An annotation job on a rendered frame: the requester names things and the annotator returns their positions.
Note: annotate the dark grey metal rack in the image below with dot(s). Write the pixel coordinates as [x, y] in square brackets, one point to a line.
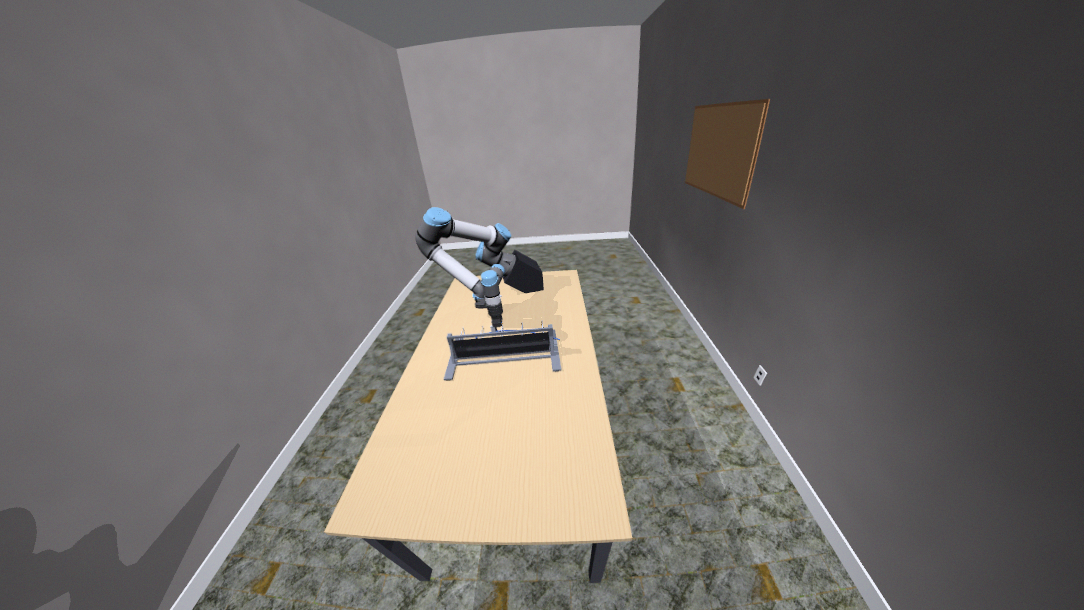
[502, 346]

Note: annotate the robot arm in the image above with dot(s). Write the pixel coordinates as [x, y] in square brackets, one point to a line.
[438, 223]

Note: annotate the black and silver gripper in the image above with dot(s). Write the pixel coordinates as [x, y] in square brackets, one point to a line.
[495, 310]

